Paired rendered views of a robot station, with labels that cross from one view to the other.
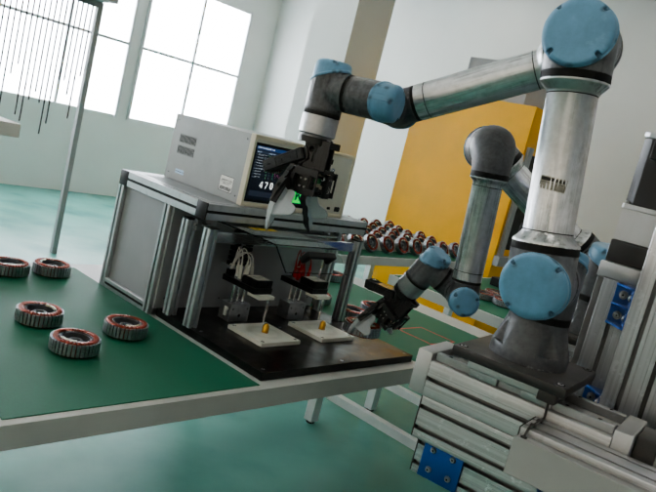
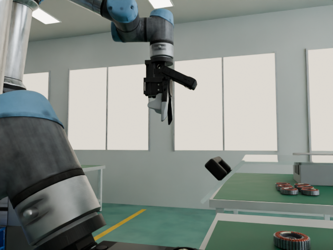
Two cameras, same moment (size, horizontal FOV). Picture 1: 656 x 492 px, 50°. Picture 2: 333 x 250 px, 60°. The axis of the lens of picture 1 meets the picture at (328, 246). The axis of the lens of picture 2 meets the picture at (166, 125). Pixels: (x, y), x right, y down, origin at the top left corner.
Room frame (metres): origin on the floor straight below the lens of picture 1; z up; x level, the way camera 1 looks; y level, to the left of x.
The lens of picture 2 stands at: (2.24, -0.28, 1.08)
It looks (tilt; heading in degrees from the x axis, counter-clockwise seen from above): 4 degrees up; 156
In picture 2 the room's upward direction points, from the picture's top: straight up
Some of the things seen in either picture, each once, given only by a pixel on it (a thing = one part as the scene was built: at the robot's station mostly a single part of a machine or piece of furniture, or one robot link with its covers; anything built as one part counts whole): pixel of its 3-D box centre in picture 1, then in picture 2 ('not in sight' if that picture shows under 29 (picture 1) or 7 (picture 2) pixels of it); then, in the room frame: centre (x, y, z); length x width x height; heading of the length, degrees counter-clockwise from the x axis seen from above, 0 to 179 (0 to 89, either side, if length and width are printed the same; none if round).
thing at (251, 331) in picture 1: (264, 334); not in sight; (1.92, 0.11, 0.78); 0.15 x 0.15 x 0.01; 49
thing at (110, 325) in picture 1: (125, 327); not in sight; (1.71, 0.45, 0.77); 0.11 x 0.11 x 0.04
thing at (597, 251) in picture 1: (607, 271); not in sight; (1.76, -0.70, 1.20); 0.13 x 0.12 x 0.14; 178
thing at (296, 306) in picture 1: (291, 308); not in sight; (2.20, 0.07, 0.80); 0.07 x 0.05 x 0.06; 139
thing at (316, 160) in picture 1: (311, 167); (159, 79); (1.42, 0.07, 1.29); 0.09 x 0.08 x 0.12; 57
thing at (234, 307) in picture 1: (234, 309); not in sight; (2.02, 0.22, 0.80); 0.07 x 0.05 x 0.06; 139
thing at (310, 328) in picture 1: (321, 330); not in sight; (2.10, -0.04, 0.78); 0.15 x 0.15 x 0.01; 49
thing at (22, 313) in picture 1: (39, 314); not in sight; (1.65, 0.65, 0.77); 0.11 x 0.11 x 0.04
